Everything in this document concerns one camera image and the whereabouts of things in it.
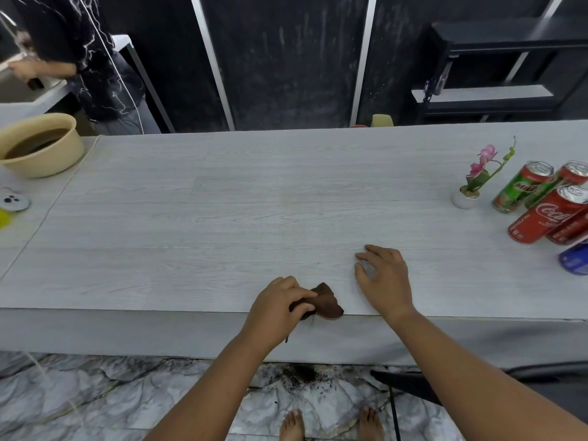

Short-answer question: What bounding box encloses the person's foot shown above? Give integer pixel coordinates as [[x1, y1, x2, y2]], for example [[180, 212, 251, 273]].
[[357, 406, 385, 441], [279, 409, 305, 441]]

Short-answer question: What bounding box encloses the person's right hand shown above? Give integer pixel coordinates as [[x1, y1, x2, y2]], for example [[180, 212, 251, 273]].
[[354, 244, 417, 325]]

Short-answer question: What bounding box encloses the brown cloth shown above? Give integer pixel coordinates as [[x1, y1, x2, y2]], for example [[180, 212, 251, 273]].
[[289, 283, 345, 321]]

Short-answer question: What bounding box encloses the red drink can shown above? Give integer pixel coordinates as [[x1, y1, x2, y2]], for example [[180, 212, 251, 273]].
[[547, 210, 588, 246], [508, 184, 588, 245]]

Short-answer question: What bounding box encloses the beige basin with brown water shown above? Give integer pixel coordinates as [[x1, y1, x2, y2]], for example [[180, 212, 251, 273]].
[[0, 113, 86, 179]]

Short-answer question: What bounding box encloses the silver door lock handle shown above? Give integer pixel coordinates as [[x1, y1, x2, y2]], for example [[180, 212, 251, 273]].
[[431, 54, 460, 97]]

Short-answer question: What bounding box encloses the person's left forearm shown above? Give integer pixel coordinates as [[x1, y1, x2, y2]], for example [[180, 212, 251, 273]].
[[145, 327, 282, 441]]

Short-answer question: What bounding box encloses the black shelf rack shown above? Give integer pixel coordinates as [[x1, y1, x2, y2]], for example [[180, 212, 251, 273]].
[[415, 15, 588, 125]]

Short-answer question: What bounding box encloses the green drink can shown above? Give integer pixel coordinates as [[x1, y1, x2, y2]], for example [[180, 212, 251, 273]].
[[524, 161, 588, 210], [492, 161, 555, 214]]

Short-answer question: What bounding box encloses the pile of dark dirt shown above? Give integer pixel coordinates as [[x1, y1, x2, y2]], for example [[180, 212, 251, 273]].
[[279, 364, 335, 392]]

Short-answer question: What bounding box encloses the silver metal post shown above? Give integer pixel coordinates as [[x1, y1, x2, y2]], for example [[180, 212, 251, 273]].
[[350, 0, 378, 127], [190, 0, 236, 132]]

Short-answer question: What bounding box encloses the white side table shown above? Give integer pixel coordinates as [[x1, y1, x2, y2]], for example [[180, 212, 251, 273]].
[[110, 34, 176, 134]]

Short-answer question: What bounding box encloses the white potted pink orchid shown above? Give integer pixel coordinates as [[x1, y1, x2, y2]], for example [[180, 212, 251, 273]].
[[451, 136, 518, 210]]

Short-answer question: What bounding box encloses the blue drink can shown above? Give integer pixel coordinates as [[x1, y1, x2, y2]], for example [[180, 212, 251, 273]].
[[558, 240, 588, 276]]

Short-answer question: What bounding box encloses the silver faucet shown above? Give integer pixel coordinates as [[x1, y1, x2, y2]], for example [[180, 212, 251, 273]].
[[0, 10, 25, 58]]

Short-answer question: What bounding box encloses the person's left hand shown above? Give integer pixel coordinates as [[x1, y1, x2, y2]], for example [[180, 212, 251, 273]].
[[243, 276, 318, 354]]

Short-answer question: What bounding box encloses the person's right foot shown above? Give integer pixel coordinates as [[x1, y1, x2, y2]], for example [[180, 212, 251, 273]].
[[357, 406, 385, 441]]

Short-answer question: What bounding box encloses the white sink counter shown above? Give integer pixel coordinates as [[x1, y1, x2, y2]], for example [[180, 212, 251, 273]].
[[0, 64, 70, 130]]

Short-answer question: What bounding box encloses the small white round gadget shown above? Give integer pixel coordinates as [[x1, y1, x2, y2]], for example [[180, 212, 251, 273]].
[[0, 187, 31, 213]]

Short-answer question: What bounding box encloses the person's right forearm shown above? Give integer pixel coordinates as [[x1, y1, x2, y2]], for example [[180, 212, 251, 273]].
[[383, 309, 588, 441]]

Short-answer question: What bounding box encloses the black chair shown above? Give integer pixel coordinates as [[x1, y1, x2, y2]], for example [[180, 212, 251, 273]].
[[369, 361, 588, 441]]

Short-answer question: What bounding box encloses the person's left foot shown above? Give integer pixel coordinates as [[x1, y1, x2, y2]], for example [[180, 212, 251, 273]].
[[279, 409, 305, 441]]

